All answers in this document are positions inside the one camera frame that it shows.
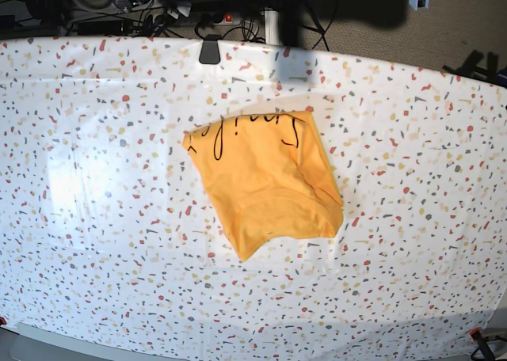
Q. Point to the yellow T-shirt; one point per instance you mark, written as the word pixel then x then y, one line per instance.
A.
pixel 267 176

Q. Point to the terrazzo patterned tablecloth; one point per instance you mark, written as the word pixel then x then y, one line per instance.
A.
pixel 108 236

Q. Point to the black camera stand pole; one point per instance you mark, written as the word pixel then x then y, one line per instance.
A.
pixel 289 22

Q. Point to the red-tipped clamp right corner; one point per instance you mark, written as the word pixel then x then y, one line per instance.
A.
pixel 483 350

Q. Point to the white power strip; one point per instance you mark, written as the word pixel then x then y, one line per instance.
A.
pixel 209 19

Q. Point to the white metal pole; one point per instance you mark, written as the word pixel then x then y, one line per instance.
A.
pixel 271 18

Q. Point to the black table clamp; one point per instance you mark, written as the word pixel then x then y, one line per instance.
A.
pixel 209 52

